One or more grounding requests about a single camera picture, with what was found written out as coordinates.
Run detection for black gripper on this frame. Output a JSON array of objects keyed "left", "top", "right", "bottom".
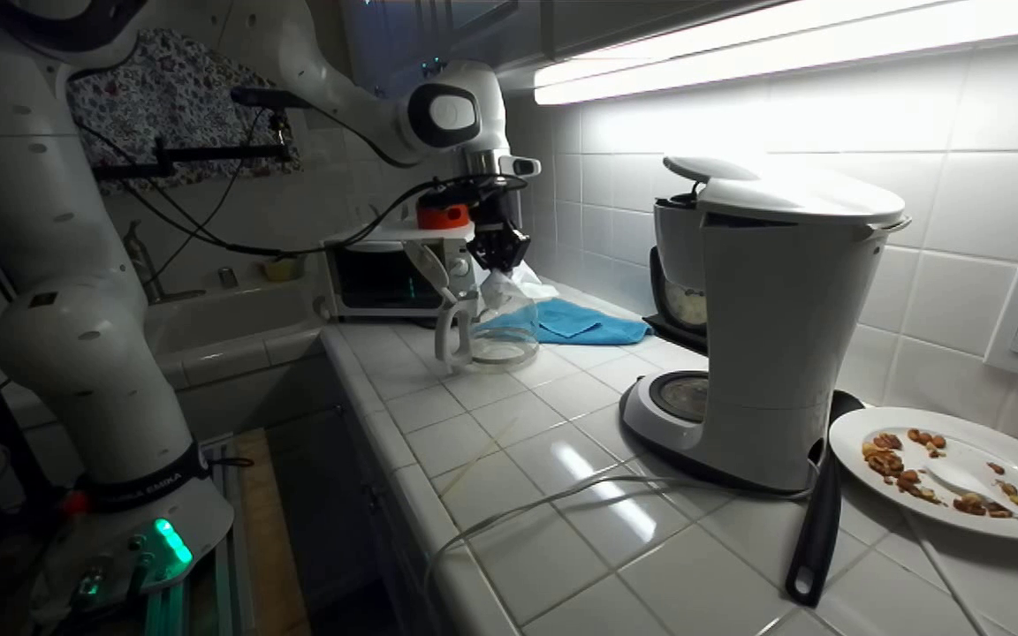
[{"left": 466, "top": 180, "right": 529, "bottom": 272}]

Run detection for glass coffee pot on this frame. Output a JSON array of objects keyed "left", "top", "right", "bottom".
[{"left": 406, "top": 242, "right": 536, "bottom": 372}]

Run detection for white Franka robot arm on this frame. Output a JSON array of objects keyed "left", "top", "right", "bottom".
[{"left": 0, "top": 0, "right": 509, "bottom": 505}]

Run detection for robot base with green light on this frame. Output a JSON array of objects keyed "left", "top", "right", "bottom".
[{"left": 33, "top": 476, "right": 233, "bottom": 630}]

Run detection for white coffee maker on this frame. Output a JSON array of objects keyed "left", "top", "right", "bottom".
[{"left": 620, "top": 157, "right": 908, "bottom": 495}]

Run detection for red round lid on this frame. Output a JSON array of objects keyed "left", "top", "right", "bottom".
[{"left": 416, "top": 203, "right": 469, "bottom": 231}]

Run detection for blue cloth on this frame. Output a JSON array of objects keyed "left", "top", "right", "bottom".
[{"left": 490, "top": 297, "right": 649, "bottom": 346}]

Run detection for white toaster oven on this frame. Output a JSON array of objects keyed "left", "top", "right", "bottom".
[{"left": 323, "top": 231, "right": 440, "bottom": 319}]

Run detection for white upper cabinets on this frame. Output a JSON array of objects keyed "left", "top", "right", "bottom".
[{"left": 334, "top": 0, "right": 795, "bottom": 73}]

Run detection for under-cabinet light strip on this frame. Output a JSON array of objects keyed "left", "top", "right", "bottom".
[{"left": 534, "top": 0, "right": 1018, "bottom": 107}]

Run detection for white plate with food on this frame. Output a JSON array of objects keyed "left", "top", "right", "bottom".
[{"left": 830, "top": 405, "right": 1018, "bottom": 541}]

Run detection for white plastic spoon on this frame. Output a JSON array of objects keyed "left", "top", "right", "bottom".
[{"left": 924, "top": 462, "right": 1018, "bottom": 521}]

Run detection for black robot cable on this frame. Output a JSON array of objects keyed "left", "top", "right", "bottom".
[{"left": 61, "top": 103, "right": 476, "bottom": 263}]

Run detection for black handled utensil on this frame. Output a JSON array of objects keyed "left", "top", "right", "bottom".
[{"left": 780, "top": 390, "right": 869, "bottom": 609}]

